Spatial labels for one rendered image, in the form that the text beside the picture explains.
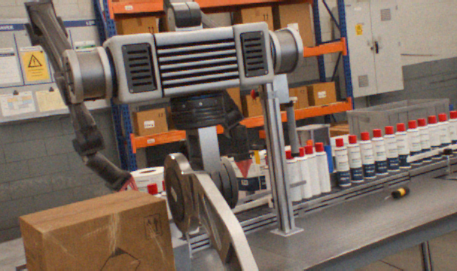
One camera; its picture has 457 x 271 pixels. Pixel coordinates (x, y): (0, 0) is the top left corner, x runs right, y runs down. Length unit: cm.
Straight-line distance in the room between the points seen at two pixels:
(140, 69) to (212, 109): 20
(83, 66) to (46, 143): 508
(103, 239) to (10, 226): 510
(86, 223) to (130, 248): 13
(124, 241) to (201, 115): 36
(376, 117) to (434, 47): 471
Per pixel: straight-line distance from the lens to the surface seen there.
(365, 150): 240
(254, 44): 136
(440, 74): 862
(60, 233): 131
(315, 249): 176
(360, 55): 732
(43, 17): 170
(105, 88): 127
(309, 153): 219
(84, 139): 169
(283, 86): 189
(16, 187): 635
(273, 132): 187
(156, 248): 140
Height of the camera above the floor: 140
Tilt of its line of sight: 6 degrees down
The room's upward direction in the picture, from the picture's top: 8 degrees counter-clockwise
